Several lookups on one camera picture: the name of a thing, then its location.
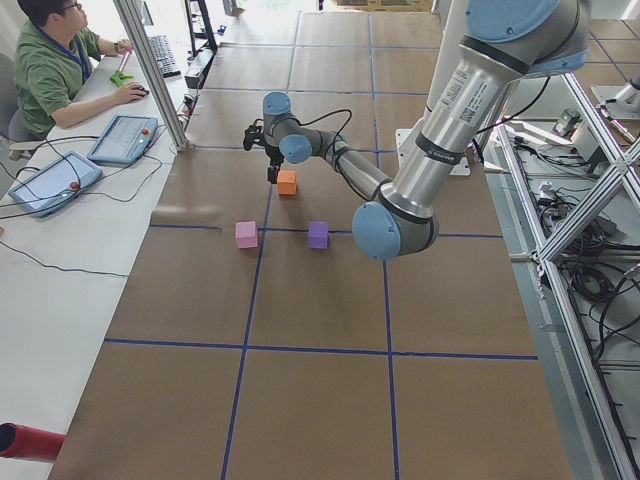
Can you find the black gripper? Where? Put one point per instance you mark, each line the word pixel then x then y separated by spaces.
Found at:
pixel 274 159

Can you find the orange foam cube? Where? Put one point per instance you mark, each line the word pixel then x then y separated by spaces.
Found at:
pixel 287 182

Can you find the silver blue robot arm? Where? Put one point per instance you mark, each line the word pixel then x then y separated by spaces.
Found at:
pixel 487 45

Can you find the pink foam cube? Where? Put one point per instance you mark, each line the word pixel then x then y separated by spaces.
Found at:
pixel 246 234

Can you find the purple foam cube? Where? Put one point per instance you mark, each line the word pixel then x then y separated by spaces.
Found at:
pixel 318 235

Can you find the far blue teach pendant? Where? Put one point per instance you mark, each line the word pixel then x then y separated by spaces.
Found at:
pixel 124 140

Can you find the blue teach pendant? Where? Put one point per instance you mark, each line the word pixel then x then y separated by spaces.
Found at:
pixel 55 185
pixel 124 140

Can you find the black keyboard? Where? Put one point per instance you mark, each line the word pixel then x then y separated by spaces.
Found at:
pixel 163 56

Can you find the green plastic clamp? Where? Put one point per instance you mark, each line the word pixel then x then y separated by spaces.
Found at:
pixel 119 78

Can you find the near blue teach pendant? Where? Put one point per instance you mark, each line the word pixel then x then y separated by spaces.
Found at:
pixel 55 185

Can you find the person in green shirt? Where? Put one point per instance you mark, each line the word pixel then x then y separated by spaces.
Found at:
pixel 52 62

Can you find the red cylinder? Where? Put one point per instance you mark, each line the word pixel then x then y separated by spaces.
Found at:
pixel 28 443

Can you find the aluminium frame post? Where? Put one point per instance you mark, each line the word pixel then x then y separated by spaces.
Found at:
pixel 156 83

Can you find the aluminium frame rail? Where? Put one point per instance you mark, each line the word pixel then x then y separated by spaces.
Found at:
pixel 571 156

